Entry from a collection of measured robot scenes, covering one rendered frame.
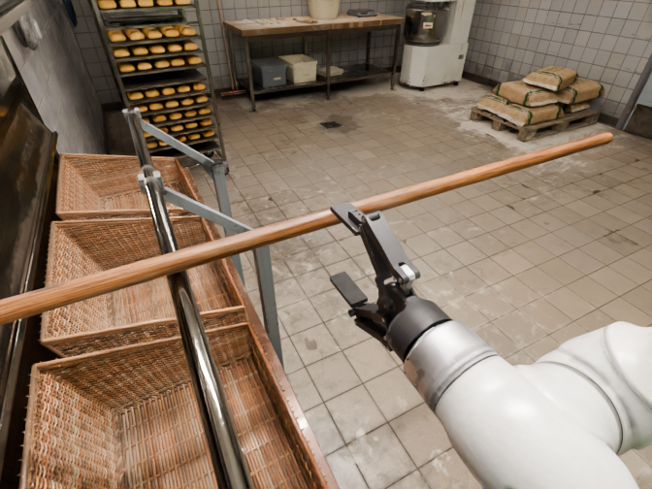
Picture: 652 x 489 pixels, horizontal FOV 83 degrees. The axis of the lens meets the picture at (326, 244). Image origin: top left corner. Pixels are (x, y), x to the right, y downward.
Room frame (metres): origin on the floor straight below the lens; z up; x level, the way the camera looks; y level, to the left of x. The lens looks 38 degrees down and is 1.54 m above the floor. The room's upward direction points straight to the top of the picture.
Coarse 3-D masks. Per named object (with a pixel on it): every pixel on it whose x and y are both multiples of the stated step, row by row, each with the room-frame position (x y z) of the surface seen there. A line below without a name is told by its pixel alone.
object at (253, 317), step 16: (208, 224) 1.38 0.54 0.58; (192, 272) 1.06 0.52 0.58; (240, 288) 0.97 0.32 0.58; (128, 304) 0.89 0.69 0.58; (128, 320) 0.81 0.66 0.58; (256, 320) 0.81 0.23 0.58; (256, 336) 0.75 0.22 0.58; (272, 352) 0.69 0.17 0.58; (288, 384) 0.58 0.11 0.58; (176, 400) 0.53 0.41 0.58; (192, 416) 0.49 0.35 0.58; (304, 416) 0.49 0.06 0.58; (240, 432) 0.45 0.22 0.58; (304, 432) 0.45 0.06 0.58; (320, 448) 0.41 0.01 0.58; (144, 464) 0.37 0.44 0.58; (320, 464) 0.37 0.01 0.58; (176, 480) 0.34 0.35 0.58; (336, 480) 0.34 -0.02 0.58
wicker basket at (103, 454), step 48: (240, 336) 0.67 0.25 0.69; (48, 384) 0.44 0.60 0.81; (96, 384) 0.49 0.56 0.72; (144, 384) 0.54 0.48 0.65; (240, 384) 0.57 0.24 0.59; (48, 432) 0.35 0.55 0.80; (96, 432) 0.41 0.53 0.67; (144, 432) 0.44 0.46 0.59; (192, 432) 0.44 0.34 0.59; (288, 432) 0.43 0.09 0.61; (48, 480) 0.26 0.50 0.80; (96, 480) 0.30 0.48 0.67; (144, 480) 0.33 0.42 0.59; (192, 480) 0.33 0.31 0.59; (288, 480) 0.33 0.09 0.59
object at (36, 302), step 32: (512, 160) 0.72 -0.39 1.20; (544, 160) 0.76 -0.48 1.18; (416, 192) 0.59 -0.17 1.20; (288, 224) 0.48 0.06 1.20; (320, 224) 0.50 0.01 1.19; (160, 256) 0.40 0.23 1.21; (192, 256) 0.41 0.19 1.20; (224, 256) 0.42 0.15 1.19; (64, 288) 0.34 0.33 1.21; (96, 288) 0.35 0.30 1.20; (0, 320) 0.29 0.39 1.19
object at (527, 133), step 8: (472, 112) 4.40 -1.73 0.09; (480, 112) 4.29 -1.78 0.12; (488, 112) 4.23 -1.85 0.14; (568, 112) 4.27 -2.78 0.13; (576, 112) 4.23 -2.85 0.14; (584, 112) 4.23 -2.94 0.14; (592, 112) 4.23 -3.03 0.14; (600, 112) 4.24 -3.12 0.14; (496, 120) 4.07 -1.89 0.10; (504, 120) 4.01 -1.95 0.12; (552, 120) 3.95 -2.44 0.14; (560, 120) 3.95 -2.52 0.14; (568, 120) 3.98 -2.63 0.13; (584, 120) 4.23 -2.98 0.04; (592, 120) 4.20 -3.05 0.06; (496, 128) 4.05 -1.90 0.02; (504, 128) 4.05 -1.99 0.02; (520, 128) 3.78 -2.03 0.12; (528, 128) 3.72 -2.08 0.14; (536, 128) 3.76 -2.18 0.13; (552, 128) 4.01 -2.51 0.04; (560, 128) 3.95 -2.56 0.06; (568, 128) 4.04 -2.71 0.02; (576, 128) 4.09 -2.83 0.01; (520, 136) 3.76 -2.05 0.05; (528, 136) 3.72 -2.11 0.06; (536, 136) 3.82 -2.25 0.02; (544, 136) 3.85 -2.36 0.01
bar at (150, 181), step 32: (160, 192) 0.64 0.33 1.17; (224, 192) 1.23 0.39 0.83; (160, 224) 0.52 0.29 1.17; (224, 224) 0.77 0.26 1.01; (256, 256) 0.79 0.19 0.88; (192, 320) 0.31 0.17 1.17; (192, 352) 0.26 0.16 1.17; (192, 384) 0.23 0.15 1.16; (224, 416) 0.19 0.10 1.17; (224, 448) 0.16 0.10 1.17; (224, 480) 0.13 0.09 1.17
